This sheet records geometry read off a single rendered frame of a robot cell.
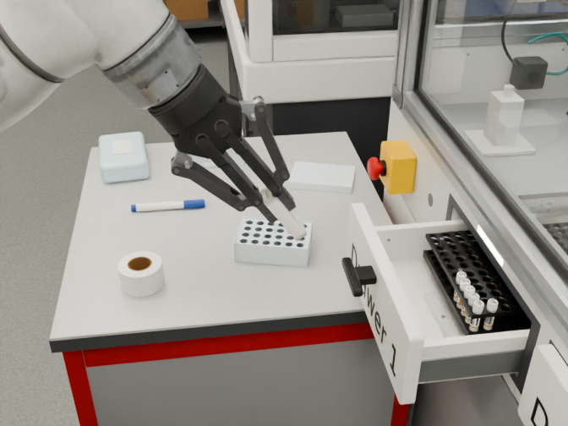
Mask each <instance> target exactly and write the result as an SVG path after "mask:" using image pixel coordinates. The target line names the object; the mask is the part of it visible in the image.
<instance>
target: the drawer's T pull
mask: <svg viewBox="0 0 568 426"><path fill-rule="evenodd" d="M341 264H342V267H343V270H344V272H345V274H346V277H347V281H348V284H349V286H350V288H351V291H352V295H353V296H354V297H355V298H357V297H362V296H363V289H362V285H372V284H376V282H377V277H376V275H375V273H374V269H373V267H372V265H366V266H357V267H354V265H353V263H352V260H351V258H350V257H345V258H342V260H341Z"/></svg>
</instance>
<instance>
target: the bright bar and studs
mask: <svg viewBox="0 0 568 426"><path fill-rule="evenodd" d="M424 298H425V300H426V303H427V305H428V306H429V309H430V311H431V313H432V315H433V316H434V319H435V321H436V323H437V325H438V326H439V328H440V331H441V333H442V335H443V337H444V338H446V337H455V336H458V335H457V333H456V331H455V329H454V327H453V325H452V324H451V322H450V320H449V318H448V316H447V314H446V312H445V310H444V308H443V306H442V305H441V303H440V301H439V299H438V297H437V295H436V293H435V291H431V292H425V295H424Z"/></svg>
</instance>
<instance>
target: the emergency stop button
mask: <svg viewBox="0 0 568 426"><path fill-rule="evenodd" d="M382 172H383V167H382V163H381V162H379V161H378V159H377V158H376V157H371V158H370V159H369V160H368V175H369V178H371V179H372V180H377V179H378V178H379V175H380V174H382Z"/></svg>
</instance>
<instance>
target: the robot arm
mask: <svg viewBox="0 0 568 426"><path fill-rule="evenodd" d="M201 60H202V56H201V53H200V49H199V48H198V47H197V46H196V45H195V44H194V43H193V42H192V40H191V39H190V38H189V36H188V33H187V32H186V31H185V30H184V28H183V27H182V26H181V25H180V24H179V23H178V20H177V18H176V17H175V16H174V15H173V14H171V13H170V11H169V10H168V8H167V6H166V5H165V4H164V2H163V1H162V0H0V133H1V132H3V131H4V130H6V129H7V128H9V127H11V126H12V125H14V124H15V123H17V122H18V121H19V120H21V119H22V118H23V117H25V116H26V115H28V114H29V113H30V112H32V111H33V110H35V109H36V108H37V107H38V106H39V105H40V104H41V103H42V102H43V101H45V100H46V99H47V98H48V97H49V95H50V94H51V93H52V92H53V91H54V90H55V89H56V88H57V87H58V86H59V85H60V84H61V83H63V82H64V81H65V80H66V79H68V78H70V77H71V76H73V75H74V74H76V73H78V72H80V71H82V70H84V69H86V68H89V67H90V66H92V65H94V64H95V65H96V66H97V67H98V68H99V69H100V70H101V71H102V72H103V73H104V75H105V76H106V77H107V78H108V79H109V80H111V82H113V84H115V85H116V86H117V88H118V89H119V90H120V91H121V92H122V93H123V94H124V95H125V96H126V97H127V99H128V100H129V101H130V102H131V103H132V104H133V105H134V106H135V107H136V108H138V109H146V108H148V111H149V113H150V114H151V115H152V116H153V117H154V118H155V120H156V121H157V122H158V123H159V124H160V125H161V126H162V127H163V128H164V129H165V130H166V131H167V132H168V133H169V134H170V135H171V136H172V138H173V141H174V145H175V147H176V149H177V151H176V154H175V156H174V157H173V158H172V159H171V172H172V174H173V175H175V176H178V177H181V178H187V179H190V180H191V181H193V182H195V183H197V184H198V185H199V186H200V187H202V188H204V189H205V190H207V191H208V192H210V193H211V194H213V195H215V196H216V197H217V198H218V199H220V200H222V201H223V202H225V203H226V204H228V205H230V206H231V207H232V208H234V209H235V210H237V211H240V212H242V211H245V210H246V208H248V207H251V206H253V207H255V208H257V209H258V210H259V211H260V213H261V214H262V215H263V216H264V217H265V218H266V219H267V221H268V222H271V223H274V222H275V221H277V220H278V221H279V222H280V223H281V224H282V225H283V226H284V227H285V228H286V229H287V230H288V231H289V232H290V234H291V235H292V236H293V237H294V238H295V239H296V241H299V240H300V239H302V238H304V237H305V236H307V233H306V230H305V227H304V224H303V222H302V220H301V219H300V218H299V217H298V216H297V214H296V213H295V212H294V211H293V209H294V208H296V205H295V202H294V199H293V197H292V196H291V195H290V193H289V192H288V191H287V190H286V189H285V187H284V186H283V184H284V182H285V181H287V180H288V179H289V178H290V173H289V171H288V168H287V164H286V163H285V160H284V158H283V156H282V154H281V151H280V149H279V147H278V144H277V143H276V140H275V137H274V135H273V133H272V132H271V129H270V126H269V124H268V122H267V110H266V105H265V102H264V99H263V97H262V96H256V97H255V98H254V99H253V100H251V101H239V99H238V98H237V97H236V96H232V95H230V94H228V93H227V92H226V91H225V90H224V89H223V88H222V87H221V85H220V84H219V83H218V81H217V80H216V79H215V78H214V76H213V75H212V74H211V73H210V71H209V70H208V69H207V68H206V66H205V65H204V64H202V63H200V62H201ZM242 113H245V114H246V115H247V116H248V119H249V120H250V121H255V122H256V126H257V129H258V130H259V134H260V136H261V138H262V140H263V142H264V144H265V147H266V149H267V151H268V153H269V155H270V158H271V160H272V162H273V164H274V166H275V168H276V170H275V171H274V172H273V171H271V169H270V168H269V167H268V166H267V165H266V164H265V162H264V161H263V160H262V159H261V158H260V156H259V155H258V154H257V153H256V151H255V150H254V149H253V148H252V147H251V145H250V144H249V143H248V142H247V140H246V139H245V138H244V137H243V135H242ZM231 148H232V149H233V150H234V151H235V152H236V154H238V155H240V157H241V158H242V159H243V160H244V161H245V163H246V164H247V165H248V166H249V167H250V168H251V170H252V171H253V172H254V173H255V174H256V176H257V177H258V178H259V179H260V180H261V181H262V183H263V184H264V185H265V186H266V188H263V189H262V190H261V193H260V191H259V187H256V186H255V185H254V183H253V182H252V181H251V180H250V179H249V177H248V176H247V175H246V174H245V173H244V172H243V170H242V169H241V168H240V167H239V166H238V164H237V163H236V162H235V161H234V160H233V159H232V158H231V157H230V156H229V155H228V154H227V152H226V150H228V149H231ZM189 155H193V156H199V157H203V158H206V159H211V160H212V161H213V162H214V163H215V164H216V166H217V167H218V168H220V169H221V170H222V171H223V172H224V173H225V174H226V175H227V176H228V178H229V179H230V180H231V181H232V182H233V183H234V184H235V186H236V187H237V188H238V189H239V190H240V191H241V192H242V193H241V192H239V191H238V190H236V189H235V188H234V187H232V186H231V185H229V184H228V183H226V182H225V181H223V180H222V179H220V178H219V177H217V176H216V175H215V174H213V173H212V172H210V171H208V170H207V169H205V168H204V167H202V166H201V165H200V164H198V163H197V162H195V161H193V158H192V157H191V156H189Z"/></svg>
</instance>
